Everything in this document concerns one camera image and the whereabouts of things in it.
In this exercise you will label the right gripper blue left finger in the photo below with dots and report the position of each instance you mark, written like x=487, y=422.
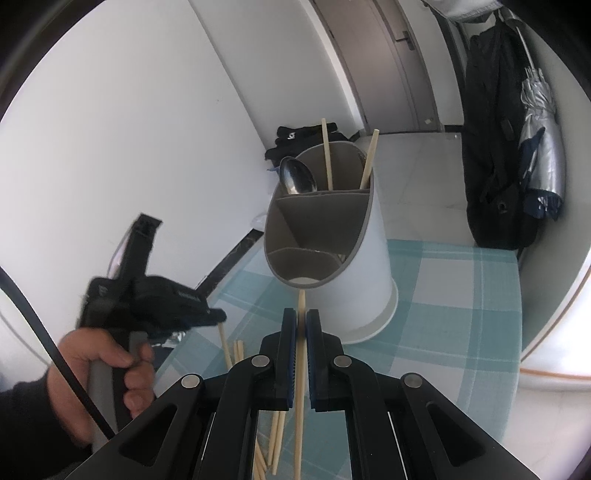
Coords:
x=286, y=360

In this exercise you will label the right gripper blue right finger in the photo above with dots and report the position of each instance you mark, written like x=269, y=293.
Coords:
x=318, y=371

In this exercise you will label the wooden chopstick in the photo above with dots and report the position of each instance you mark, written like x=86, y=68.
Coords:
x=224, y=345
x=299, y=390
x=239, y=350
x=327, y=153
x=259, y=462
x=278, y=441
x=368, y=167

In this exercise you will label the metal spoon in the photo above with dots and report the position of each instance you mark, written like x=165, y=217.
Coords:
x=295, y=177

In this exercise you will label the person's left hand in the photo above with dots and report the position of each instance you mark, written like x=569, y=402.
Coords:
x=83, y=349

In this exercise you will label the white grey utensil holder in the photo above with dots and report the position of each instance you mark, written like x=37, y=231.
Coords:
x=332, y=245

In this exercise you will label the teal checked tablecloth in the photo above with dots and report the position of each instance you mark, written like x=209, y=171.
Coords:
x=458, y=324

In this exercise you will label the black clothes pile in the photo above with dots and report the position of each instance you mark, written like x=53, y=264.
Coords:
x=293, y=141

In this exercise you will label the black jacket hanging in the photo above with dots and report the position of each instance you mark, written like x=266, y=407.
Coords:
x=493, y=120

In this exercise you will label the grey door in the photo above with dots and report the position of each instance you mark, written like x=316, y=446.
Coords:
x=383, y=64

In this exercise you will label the silver blue folded umbrella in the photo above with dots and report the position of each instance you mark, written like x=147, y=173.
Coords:
x=542, y=170

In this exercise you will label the white bag hanging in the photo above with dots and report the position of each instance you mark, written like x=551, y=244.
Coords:
x=464, y=10

